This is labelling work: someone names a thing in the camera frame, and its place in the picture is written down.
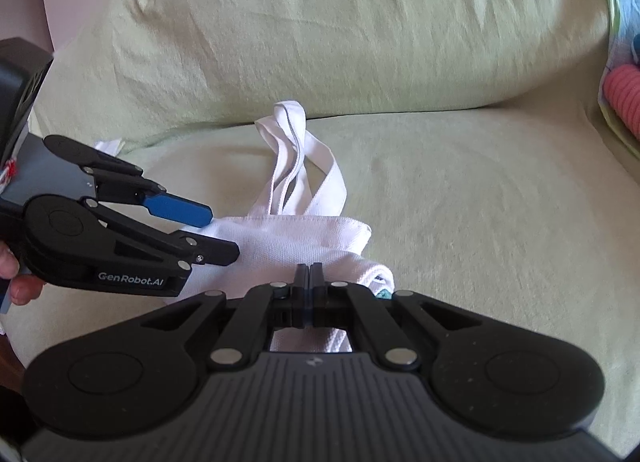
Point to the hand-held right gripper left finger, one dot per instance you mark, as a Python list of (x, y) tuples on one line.
[(303, 297)]

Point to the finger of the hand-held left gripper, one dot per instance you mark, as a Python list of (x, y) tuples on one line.
[(180, 211), (210, 252)]

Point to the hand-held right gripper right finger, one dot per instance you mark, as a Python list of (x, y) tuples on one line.
[(317, 297)]

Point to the white and green tote bag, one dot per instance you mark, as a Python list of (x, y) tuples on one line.
[(300, 237)]

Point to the person's left hand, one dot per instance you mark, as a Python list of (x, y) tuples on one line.
[(25, 289)]

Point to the green covered sofa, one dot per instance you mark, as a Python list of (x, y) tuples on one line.
[(400, 91)]

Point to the pink towel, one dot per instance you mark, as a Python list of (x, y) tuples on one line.
[(625, 96)]

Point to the blue patterned blanket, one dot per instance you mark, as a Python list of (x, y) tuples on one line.
[(636, 47)]

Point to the pastel patchwork quilt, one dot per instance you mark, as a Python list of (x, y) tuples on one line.
[(617, 1)]

